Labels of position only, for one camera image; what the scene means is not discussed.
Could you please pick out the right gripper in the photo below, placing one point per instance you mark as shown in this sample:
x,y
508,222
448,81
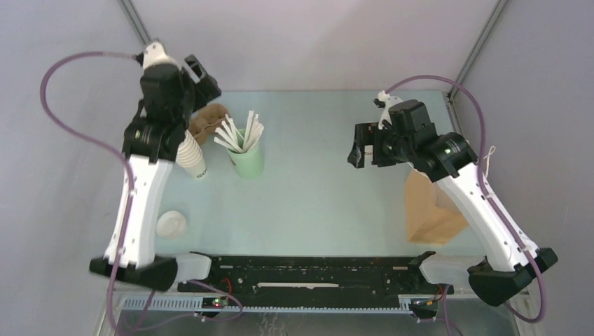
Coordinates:
x,y
367,134

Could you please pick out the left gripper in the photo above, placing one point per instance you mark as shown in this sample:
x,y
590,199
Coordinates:
x,y
206,89

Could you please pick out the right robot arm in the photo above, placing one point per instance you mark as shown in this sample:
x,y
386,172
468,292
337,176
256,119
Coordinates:
x,y
512,261

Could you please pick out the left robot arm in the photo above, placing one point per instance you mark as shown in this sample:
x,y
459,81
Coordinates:
x,y
171,94

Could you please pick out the stack of paper cups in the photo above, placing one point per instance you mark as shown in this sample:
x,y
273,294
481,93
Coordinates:
x,y
190,157

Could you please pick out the brown paper bag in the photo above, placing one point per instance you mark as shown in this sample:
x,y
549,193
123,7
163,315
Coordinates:
x,y
431,216

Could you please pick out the green cup holder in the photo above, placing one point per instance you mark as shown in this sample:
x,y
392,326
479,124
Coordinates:
x,y
249,165

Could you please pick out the stack of white lids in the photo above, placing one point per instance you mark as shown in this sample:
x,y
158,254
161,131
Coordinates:
x,y
171,225

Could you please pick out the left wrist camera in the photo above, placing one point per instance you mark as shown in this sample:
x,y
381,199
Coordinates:
x,y
155,54

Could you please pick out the black front rail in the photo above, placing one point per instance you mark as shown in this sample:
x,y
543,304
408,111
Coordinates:
x,y
242,284

